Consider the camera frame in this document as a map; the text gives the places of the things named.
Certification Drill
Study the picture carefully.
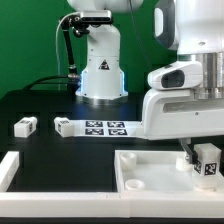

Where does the white U-shaped fence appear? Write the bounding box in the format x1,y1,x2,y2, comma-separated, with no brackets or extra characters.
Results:
0,151,224,218

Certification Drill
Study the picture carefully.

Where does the white square tabletop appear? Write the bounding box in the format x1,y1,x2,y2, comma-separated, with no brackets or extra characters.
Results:
114,149,224,194

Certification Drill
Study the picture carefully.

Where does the black cable bundle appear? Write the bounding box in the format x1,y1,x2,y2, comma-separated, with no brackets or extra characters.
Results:
23,19,83,92

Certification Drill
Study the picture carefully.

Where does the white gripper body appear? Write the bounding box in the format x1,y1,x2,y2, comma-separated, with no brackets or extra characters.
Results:
142,61,224,140

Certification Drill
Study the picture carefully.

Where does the white fiducial tag sheet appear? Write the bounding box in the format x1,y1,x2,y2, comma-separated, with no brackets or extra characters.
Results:
71,120,145,139

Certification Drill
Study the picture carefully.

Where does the camera on black mount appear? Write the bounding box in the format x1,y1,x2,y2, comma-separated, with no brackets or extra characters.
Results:
61,10,113,38

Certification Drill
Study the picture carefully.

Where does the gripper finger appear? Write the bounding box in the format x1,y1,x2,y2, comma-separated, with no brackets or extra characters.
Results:
179,139,194,164

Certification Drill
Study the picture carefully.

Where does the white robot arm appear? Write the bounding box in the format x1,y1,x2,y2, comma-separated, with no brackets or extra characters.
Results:
67,0,224,145

